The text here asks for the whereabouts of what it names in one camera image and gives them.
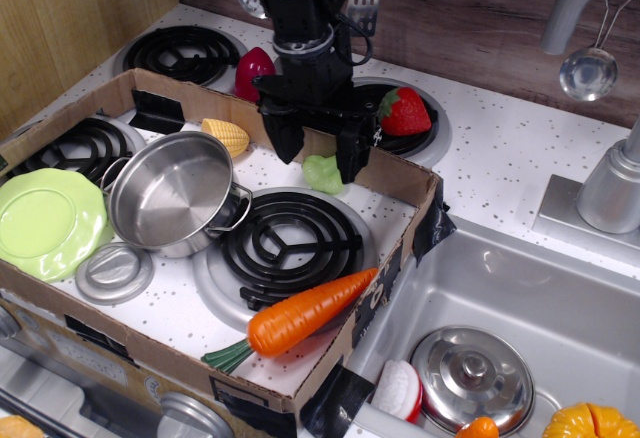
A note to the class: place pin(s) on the back right black burner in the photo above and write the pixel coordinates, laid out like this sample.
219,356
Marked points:
371,94

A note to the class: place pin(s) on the silver toy sink basin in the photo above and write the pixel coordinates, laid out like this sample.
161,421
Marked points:
575,325

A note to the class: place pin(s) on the small orange toy piece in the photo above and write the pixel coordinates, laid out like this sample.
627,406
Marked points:
481,427

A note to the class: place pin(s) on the hanging metal ladle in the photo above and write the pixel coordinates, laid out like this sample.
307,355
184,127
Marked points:
589,74

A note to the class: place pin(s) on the back left black burner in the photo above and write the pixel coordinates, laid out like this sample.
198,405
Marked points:
185,53

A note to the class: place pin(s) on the orange toy carrot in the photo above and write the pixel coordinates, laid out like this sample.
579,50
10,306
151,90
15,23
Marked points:
282,326

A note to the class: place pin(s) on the red toy strawberry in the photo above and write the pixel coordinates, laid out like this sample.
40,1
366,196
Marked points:
403,113

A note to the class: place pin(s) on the white and red toy food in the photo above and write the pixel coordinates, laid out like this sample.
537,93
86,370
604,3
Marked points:
399,391

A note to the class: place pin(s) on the silver toy faucet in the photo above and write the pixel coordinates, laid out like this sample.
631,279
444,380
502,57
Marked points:
602,213

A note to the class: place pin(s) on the yellow orange toy pumpkin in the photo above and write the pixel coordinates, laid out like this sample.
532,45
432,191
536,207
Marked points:
590,420

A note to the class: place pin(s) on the orange toy at corner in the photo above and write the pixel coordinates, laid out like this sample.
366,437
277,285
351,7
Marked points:
15,426

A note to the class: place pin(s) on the dark red toy pepper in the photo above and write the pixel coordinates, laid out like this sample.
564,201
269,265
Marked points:
256,62

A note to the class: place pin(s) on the hanging slotted metal spatula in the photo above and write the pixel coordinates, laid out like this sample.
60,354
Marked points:
362,15

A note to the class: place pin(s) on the brown cardboard fence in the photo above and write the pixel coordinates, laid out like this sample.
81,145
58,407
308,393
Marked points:
144,351

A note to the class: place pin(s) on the silver front stove knob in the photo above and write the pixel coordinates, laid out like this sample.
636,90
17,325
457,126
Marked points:
114,274

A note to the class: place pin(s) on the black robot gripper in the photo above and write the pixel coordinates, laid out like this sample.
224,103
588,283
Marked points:
318,93

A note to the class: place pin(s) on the front right black burner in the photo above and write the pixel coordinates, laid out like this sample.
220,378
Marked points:
290,242

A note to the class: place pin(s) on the light green toy broccoli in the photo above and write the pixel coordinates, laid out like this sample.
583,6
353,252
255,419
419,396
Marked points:
322,174

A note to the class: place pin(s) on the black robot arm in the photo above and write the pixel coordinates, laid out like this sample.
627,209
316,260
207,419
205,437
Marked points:
304,29

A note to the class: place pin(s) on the silver oven front knob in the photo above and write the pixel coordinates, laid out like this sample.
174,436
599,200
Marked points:
184,416

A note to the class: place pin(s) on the stainless steel pot lid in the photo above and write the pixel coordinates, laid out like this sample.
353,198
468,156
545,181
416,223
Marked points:
467,373

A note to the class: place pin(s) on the yellow toy corn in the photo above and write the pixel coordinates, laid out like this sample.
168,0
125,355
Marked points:
234,138

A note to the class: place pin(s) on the light green plastic plate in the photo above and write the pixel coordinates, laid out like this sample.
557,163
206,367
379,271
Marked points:
51,221

